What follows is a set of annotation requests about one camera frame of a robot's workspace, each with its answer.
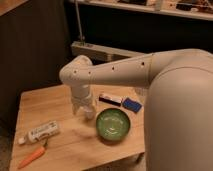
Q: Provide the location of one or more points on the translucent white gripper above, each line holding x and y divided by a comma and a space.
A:
82, 106

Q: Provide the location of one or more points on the white labelled bottle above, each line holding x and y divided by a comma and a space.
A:
39, 133

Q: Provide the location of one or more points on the cluttered white shelf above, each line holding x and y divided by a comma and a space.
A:
195, 9

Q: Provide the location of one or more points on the translucent plastic cup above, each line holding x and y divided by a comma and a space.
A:
90, 110

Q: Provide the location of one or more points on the wooden table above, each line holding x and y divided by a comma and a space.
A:
77, 146

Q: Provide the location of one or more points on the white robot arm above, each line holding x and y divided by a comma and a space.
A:
178, 113

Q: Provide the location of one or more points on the metal pole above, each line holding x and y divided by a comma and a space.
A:
81, 37

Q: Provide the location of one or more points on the orange carrot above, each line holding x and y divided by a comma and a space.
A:
33, 156

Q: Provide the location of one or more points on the green ceramic bowl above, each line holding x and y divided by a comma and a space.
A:
113, 124

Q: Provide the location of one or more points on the blue sponge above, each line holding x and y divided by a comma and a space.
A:
131, 105

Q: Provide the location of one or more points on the long beige case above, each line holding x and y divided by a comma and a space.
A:
101, 53

